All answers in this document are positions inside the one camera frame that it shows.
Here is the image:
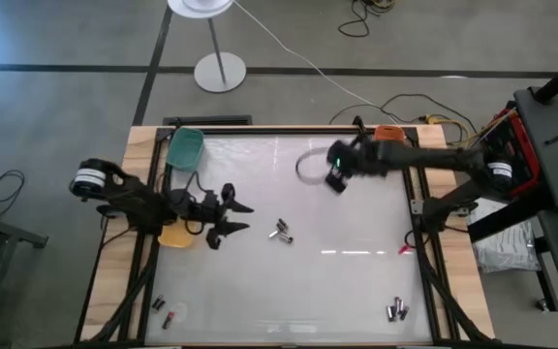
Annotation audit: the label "black cable bundle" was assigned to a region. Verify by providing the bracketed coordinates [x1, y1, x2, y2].
[337, 0, 397, 39]

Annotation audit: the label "white pedestal stand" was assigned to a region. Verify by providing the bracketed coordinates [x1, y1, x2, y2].
[167, 0, 248, 94]

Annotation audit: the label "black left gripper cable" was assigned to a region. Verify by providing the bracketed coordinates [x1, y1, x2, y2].
[181, 170, 212, 238]

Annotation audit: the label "black floor cable loop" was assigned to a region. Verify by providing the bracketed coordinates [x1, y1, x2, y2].
[0, 169, 26, 219]

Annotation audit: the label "white plastic bag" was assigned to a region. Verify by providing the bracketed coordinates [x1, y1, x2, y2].
[467, 198, 542, 274]

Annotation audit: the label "yellow cable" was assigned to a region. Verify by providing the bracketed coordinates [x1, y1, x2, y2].
[421, 113, 472, 146]

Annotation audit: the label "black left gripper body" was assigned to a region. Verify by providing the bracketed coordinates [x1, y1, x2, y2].
[195, 183, 236, 250]

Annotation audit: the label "teal plastic bin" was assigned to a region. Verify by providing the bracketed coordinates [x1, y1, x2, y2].
[166, 126, 206, 173]

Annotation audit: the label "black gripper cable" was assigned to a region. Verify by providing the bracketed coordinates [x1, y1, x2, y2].
[181, 170, 212, 238]
[294, 146, 331, 187]

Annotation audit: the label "orange plastic bin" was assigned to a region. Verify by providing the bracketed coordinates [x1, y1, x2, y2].
[374, 124, 406, 143]

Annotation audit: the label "black flat bar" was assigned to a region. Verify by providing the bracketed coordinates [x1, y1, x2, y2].
[162, 114, 254, 127]

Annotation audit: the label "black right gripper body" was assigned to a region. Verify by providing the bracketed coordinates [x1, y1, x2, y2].
[325, 139, 389, 195]

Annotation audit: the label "red and black case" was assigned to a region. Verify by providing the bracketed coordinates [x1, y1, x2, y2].
[480, 107, 543, 200]

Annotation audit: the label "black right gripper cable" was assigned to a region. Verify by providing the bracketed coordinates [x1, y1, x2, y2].
[294, 146, 331, 187]

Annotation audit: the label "white cable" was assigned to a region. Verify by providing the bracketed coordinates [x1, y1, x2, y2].
[232, 0, 401, 126]

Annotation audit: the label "yellow plastic bin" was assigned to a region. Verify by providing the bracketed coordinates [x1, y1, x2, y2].
[157, 217, 196, 249]

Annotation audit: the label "black floor cables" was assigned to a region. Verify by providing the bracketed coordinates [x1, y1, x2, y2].
[329, 93, 477, 146]

